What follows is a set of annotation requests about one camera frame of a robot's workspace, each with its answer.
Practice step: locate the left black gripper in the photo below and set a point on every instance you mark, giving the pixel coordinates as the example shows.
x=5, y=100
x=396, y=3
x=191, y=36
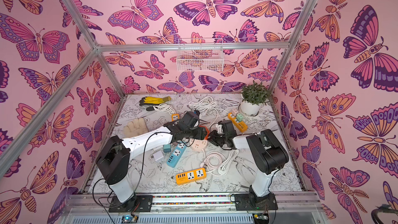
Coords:
x=201, y=134

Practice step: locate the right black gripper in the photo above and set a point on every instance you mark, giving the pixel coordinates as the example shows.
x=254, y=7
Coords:
x=217, y=137

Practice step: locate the orange cube socket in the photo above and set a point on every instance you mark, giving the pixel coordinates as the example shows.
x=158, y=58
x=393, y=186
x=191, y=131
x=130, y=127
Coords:
x=204, y=133

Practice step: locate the blue power strip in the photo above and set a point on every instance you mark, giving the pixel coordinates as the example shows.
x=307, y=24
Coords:
x=176, y=155

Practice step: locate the yellow power strip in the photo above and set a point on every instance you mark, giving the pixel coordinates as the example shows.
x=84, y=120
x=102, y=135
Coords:
x=175, y=117
x=190, y=176
x=241, y=126

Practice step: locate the green charger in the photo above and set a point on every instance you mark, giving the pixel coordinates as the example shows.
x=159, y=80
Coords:
x=239, y=117

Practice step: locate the pink charger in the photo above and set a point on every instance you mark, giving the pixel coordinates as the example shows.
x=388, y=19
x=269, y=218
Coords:
x=235, y=112

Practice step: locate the teal usb charger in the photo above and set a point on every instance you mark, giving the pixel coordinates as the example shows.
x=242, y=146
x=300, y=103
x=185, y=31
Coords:
x=167, y=148

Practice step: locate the white usb charger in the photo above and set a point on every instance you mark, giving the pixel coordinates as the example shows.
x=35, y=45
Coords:
x=158, y=156

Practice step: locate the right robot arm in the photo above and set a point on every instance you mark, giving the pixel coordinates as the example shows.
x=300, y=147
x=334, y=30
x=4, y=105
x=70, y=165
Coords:
x=268, y=153

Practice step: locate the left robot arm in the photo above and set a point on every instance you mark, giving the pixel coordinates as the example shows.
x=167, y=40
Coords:
x=114, y=158

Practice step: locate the round beige power strip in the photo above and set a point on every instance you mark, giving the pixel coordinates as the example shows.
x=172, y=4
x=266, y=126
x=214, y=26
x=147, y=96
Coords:
x=198, y=145

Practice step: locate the potted green plant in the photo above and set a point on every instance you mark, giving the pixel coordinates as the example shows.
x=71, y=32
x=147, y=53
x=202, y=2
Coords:
x=254, y=96

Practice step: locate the beige cotton glove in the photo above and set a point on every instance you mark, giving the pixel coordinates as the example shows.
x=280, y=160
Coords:
x=134, y=128

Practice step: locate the yellow black work glove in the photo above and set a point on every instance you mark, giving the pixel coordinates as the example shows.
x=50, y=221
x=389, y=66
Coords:
x=149, y=100

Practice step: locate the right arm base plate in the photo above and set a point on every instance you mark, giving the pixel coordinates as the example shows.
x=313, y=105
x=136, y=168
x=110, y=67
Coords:
x=250, y=202

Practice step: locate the white wire basket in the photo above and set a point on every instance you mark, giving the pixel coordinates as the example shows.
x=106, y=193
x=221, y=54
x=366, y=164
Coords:
x=204, y=54

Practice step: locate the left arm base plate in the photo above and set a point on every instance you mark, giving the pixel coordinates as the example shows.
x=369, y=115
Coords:
x=136, y=204

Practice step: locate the aluminium frame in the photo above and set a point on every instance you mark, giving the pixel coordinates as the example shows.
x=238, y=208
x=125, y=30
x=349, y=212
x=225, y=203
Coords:
x=96, y=52

